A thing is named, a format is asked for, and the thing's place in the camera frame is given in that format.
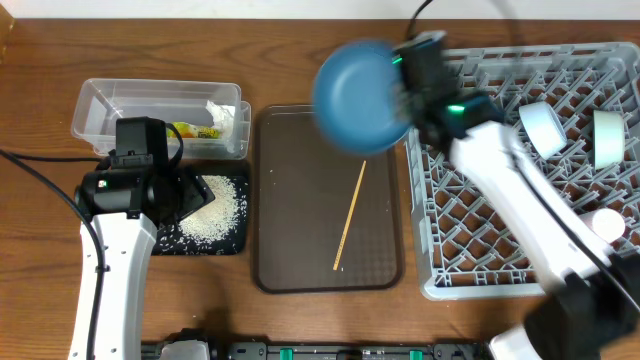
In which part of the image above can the white rice pile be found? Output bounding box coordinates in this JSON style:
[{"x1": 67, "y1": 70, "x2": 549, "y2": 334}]
[{"x1": 157, "y1": 174, "x2": 249, "y2": 254}]

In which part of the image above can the yellow snack wrapper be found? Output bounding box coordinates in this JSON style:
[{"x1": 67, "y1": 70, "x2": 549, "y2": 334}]
[{"x1": 166, "y1": 122, "x2": 222, "y2": 139}]

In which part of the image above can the dark blue plate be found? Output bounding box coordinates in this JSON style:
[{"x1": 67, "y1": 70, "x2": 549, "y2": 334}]
[{"x1": 312, "y1": 40, "x2": 411, "y2": 155}]

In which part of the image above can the white tissue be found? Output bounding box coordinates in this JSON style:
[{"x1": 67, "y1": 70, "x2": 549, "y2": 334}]
[{"x1": 205, "y1": 101, "x2": 236, "y2": 139}]

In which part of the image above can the orange chopstick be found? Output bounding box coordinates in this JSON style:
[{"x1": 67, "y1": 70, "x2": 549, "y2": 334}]
[{"x1": 332, "y1": 160, "x2": 367, "y2": 271}]

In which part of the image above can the light blue bowl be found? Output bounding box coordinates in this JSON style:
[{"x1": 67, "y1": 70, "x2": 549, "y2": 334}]
[{"x1": 518, "y1": 102, "x2": 567, "y2": 160}]

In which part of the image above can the mint green bowl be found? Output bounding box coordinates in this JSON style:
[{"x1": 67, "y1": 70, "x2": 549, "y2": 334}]
[{"x1": 593, "y1": 110, "x2": 625, "y2": 170}]

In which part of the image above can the white pink cup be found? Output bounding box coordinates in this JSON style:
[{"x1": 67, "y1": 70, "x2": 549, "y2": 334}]
[{"x1": 579, "y1": 208, "x2": 626, "y2": 244}]

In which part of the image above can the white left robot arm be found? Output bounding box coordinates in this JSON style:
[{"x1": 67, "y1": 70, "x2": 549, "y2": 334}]
[{"x1": 69, "y1": 166, "x2": 215, "y2": 359}]

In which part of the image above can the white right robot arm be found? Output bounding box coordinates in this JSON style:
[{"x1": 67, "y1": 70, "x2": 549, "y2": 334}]
[{"x1": 402, "y1": 78, "x2": 639, "y2": 359}]

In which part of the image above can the grey dishwasher rack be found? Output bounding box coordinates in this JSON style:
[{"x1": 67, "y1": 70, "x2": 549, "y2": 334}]
[{"x1": 405, "y1": 42, "x2": 639, "y2": 301}]

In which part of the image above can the black plastic tray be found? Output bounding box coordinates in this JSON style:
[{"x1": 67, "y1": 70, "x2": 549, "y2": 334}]
[{"x1": 149, "y1": 165, "x2": 252, "y2": 257}]

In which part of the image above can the clear plastic bin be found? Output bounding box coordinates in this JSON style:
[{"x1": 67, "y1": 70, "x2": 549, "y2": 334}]
[{"x1": 71, "y1": 78, "x2": 251, "y2": 160}]

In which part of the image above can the brown serving tray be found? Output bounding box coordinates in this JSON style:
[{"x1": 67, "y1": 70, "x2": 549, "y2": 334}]
[{"x1": 252, "y1": 105, "x2": 404, "y2": 294}]

